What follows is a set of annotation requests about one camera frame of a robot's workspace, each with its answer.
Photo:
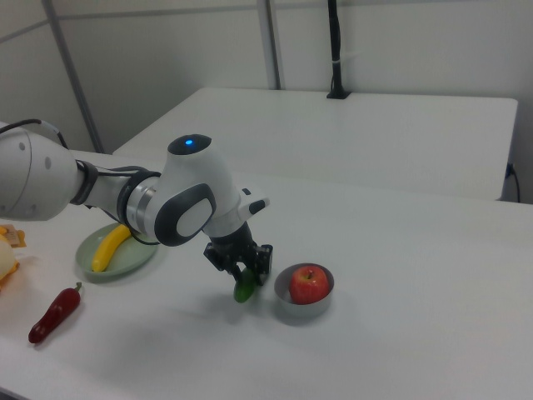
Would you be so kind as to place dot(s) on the small grey bowl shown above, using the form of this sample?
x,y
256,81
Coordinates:
x,y
306,310

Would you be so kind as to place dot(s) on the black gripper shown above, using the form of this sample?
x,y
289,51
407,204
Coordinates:
x,y
233,248

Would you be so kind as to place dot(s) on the brown paper toy tag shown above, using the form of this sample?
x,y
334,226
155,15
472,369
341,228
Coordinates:
x,y
12,236

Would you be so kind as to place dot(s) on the grey partition frame post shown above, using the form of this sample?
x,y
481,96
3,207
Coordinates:
x,y
275,41
73,75

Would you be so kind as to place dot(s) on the red apple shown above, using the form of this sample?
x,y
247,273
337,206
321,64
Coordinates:
x,y
308,285

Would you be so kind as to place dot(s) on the yellow banana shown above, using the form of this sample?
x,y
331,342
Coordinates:
x,y
109,249

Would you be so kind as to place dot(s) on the yellow plush toy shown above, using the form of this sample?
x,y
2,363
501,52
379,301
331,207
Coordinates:
x,y
6,258

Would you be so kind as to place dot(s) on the dark green cucumber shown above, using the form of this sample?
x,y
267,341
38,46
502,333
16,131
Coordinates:
x,y
244,291

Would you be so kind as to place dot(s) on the black camera pole with base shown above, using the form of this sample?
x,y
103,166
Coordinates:
x,y
336,54

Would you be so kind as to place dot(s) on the red chili pepper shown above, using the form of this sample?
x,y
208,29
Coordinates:
x,y
54,312

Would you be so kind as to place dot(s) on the pale green round plate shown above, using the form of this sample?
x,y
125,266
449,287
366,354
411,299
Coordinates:
x,y
129,260

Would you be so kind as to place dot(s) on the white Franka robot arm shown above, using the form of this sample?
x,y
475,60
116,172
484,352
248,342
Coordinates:
x,y
187,187

